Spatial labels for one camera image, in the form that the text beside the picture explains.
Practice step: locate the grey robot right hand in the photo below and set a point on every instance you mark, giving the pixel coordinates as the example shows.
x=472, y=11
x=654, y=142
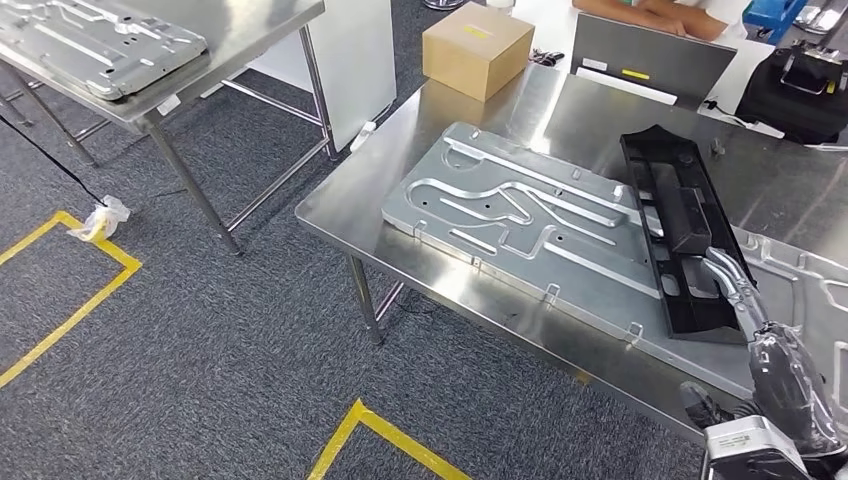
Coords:
x=788, y=384

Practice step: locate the person's left hand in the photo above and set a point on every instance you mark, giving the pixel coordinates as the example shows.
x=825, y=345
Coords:
x=646, y=5

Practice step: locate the person's right hand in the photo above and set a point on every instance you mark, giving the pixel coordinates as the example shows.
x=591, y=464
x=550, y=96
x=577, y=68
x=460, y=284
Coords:
x=669, y=28

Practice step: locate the black plastic frame part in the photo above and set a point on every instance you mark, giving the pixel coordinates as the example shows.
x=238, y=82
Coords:
x=682, y=218

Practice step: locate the person's left forearm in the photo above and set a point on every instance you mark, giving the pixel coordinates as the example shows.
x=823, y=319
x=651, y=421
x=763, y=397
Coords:
x=696, y=23

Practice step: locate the stainless steel workbench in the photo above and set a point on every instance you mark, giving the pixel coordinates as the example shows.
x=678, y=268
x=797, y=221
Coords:
x=344, y=199

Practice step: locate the grey laptop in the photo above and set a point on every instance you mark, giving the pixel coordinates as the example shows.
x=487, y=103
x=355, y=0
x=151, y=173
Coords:
x=652, y=63

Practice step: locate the blue plastic crate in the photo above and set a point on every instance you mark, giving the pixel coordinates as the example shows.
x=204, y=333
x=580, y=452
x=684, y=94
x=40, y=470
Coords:
x=772, y=16

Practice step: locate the white desk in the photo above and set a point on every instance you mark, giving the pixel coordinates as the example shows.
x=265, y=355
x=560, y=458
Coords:
x=543, y=26

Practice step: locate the black key bundle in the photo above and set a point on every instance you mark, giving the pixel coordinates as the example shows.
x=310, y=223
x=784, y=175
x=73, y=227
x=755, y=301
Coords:
x=546, y=57

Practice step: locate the small metal fastener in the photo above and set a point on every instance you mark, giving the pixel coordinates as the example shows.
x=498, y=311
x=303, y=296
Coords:
x=717, y=146

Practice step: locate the black bag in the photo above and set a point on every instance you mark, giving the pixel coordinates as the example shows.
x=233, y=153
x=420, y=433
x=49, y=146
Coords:
x=788, y=99

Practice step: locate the brown cardboard box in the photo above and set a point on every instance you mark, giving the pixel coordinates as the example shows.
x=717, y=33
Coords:
x=474, y=53

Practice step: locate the chrome stanchion base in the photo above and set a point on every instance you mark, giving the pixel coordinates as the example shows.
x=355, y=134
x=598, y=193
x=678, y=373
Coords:
x=444, y=3

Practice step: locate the stamped sheet metal panel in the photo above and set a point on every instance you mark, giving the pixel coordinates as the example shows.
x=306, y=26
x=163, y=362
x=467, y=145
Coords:
x=477, y=192
x=99, y=46

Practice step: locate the white board panel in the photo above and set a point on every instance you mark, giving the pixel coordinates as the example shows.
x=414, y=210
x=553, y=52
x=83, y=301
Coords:
x=351, y=66

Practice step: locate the white power strip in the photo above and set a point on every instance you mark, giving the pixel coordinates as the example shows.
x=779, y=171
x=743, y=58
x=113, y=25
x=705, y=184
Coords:
x=362, y=136

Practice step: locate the stainless steel table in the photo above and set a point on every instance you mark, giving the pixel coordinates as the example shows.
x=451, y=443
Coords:
x=252, y=26

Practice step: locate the white label tag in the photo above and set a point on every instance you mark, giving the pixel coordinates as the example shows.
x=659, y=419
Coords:
x=168, y=105

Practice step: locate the clear plastic wrapped bundle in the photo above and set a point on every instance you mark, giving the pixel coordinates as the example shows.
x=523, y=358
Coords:
x=99, y=218

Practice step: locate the yellow floor tape square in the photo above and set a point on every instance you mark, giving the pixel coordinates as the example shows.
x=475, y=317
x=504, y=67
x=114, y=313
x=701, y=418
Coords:
x=66, y=329

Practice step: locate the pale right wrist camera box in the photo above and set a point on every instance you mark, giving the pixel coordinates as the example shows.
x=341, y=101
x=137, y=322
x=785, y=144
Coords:
x=748, y=450

